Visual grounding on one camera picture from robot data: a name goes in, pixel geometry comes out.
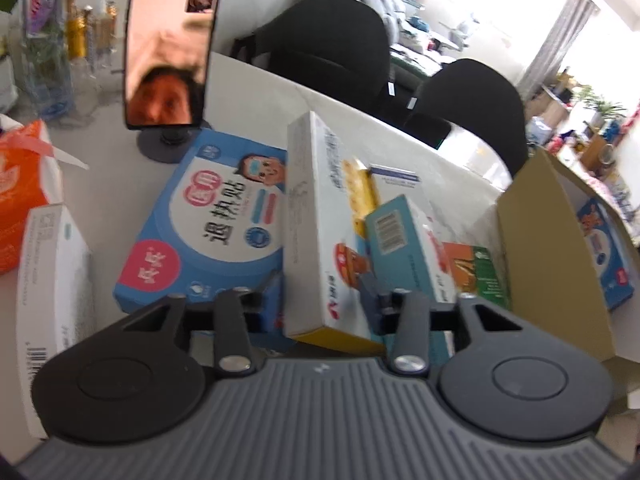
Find white desktop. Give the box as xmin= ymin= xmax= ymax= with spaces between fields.
xmin=0 ymin=50 xmax=640 ymax=461

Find white and yellow medicine box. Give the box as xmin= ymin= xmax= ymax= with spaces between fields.
xmin=283 ymin=111 xmax=389 ymax=359

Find black office chair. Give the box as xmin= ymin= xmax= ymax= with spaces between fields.
xmin=229 ymin=0 xmax=394 ymax=112
xmin=404 ymin=58 xmax=530 ymax=177

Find brown cardboard box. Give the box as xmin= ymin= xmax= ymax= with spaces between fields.
xmin=495 ymin=147 xmax=640 ymax=362

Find teal medicine box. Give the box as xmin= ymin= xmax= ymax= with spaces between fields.
xmin=364 ymin=195 xmax=459 ymax=367

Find gold foil bottles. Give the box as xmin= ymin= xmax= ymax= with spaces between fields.
xmin=64 ymin=0 xmax=120 ymax=63

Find small blue cartoon box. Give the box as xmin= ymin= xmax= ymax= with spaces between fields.
xmin=575 ymin=197 xmax=637 ymax=312

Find white box with blue stripe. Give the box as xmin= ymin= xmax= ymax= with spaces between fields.
xmin=370 ymin=162 xmax=432 ymax=211

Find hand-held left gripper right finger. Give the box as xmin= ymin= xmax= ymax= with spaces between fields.
xmin=359 ymin=275 xmax=522 ymax=376

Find plain white medicine box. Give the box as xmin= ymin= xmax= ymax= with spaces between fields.
xmin=15 ymin=203 xmax=96 ymax=441

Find black round phone stand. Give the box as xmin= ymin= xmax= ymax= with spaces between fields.
xmin=137 ymin=121 xmax=212 ymax=164

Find large blue fever patch box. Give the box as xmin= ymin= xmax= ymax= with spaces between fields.
xmin=113 ymin=127 xmax=292 ymax=354

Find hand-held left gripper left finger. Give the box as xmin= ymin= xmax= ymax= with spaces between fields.
xmin=122 ymin=271 xmax=284 ymax=377

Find black smartphone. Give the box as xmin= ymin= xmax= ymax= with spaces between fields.
xmin=123 ymin=0 xmax=229 ymax=132

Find orange tissue packet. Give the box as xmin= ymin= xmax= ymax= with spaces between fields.
xmin=0 ymin=114 xmax=91 ymax=277

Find green and orange box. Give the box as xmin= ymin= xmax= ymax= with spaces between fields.
xmin=442 ymin=242 xmax=511 ymax=311

